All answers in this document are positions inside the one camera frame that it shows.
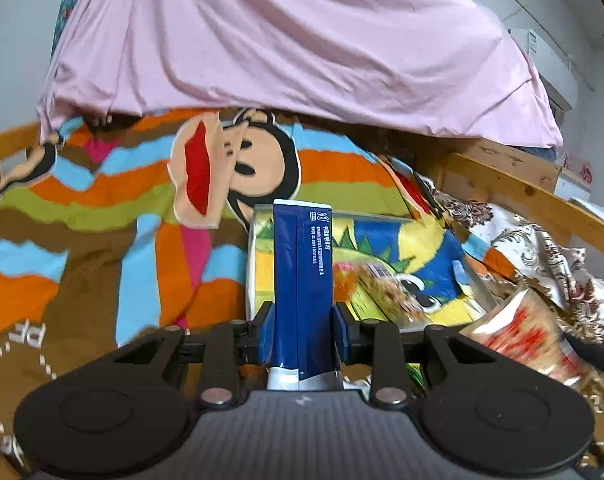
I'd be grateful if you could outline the blue white snack tube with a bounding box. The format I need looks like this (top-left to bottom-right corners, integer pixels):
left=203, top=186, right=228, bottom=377
left=268, top=200, right=342, bottom=391

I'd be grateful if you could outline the red white snack packet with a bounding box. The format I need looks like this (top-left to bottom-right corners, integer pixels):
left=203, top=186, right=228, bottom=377
left=460, top=287, right=586, bottom=388

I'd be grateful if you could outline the white floral quilt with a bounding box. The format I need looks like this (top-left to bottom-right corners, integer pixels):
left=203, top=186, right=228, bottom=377
left=428, top=188, right=604, bottom=466

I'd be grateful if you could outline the orange red snack packet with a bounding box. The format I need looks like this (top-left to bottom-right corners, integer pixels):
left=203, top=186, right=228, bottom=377
left=332, top=262, right=367, bottom=318

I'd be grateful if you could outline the peanut brittle snack bar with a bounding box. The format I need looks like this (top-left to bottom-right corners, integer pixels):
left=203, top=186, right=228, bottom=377
left=356, top=261, right=430, bottom=332

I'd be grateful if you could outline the metal tray with cartoon print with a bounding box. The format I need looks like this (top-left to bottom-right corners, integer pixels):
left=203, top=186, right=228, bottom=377
left=244, top=204, right=500, bottom=335

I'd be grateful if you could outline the striped monkey cartoon blanket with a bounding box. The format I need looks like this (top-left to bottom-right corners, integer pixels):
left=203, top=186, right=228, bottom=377
left=0, top=107, right=489, bottom=480

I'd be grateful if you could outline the pink draped bed sheet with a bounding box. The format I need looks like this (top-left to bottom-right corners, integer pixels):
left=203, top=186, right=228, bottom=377
left=37, top=0, right=562, bottom=148

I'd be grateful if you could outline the wooden bed frame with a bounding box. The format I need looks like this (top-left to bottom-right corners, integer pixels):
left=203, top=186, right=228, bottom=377
left=0, top=121, right=604, bottom=281

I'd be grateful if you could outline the white wall air conditioner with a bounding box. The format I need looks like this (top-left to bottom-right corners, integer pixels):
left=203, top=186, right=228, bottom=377
left=509, top=28, right=579, bottom=112

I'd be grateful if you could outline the colourful wall poster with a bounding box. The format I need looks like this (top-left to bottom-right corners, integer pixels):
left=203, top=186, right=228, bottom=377
left=51, top=0, right=78, bottom=54

